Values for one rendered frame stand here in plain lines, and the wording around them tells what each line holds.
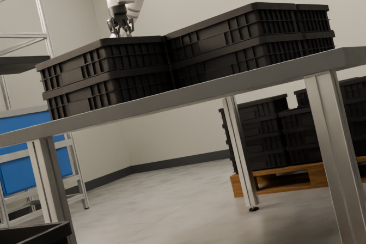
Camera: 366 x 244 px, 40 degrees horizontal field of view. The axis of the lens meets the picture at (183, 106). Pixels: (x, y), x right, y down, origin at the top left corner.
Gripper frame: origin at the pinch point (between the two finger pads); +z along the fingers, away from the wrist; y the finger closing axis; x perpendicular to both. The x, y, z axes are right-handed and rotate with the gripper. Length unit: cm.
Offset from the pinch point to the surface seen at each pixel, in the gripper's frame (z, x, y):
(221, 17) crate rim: 7, 58, 11
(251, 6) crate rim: 7, 70, 11
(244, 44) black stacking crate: 18, 64, 11
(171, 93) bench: 29, 69, 58
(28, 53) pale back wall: -55, -296, -156
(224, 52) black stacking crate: 18, 56, 11
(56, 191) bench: 50, 15, 60
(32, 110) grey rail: 11, -194, -77
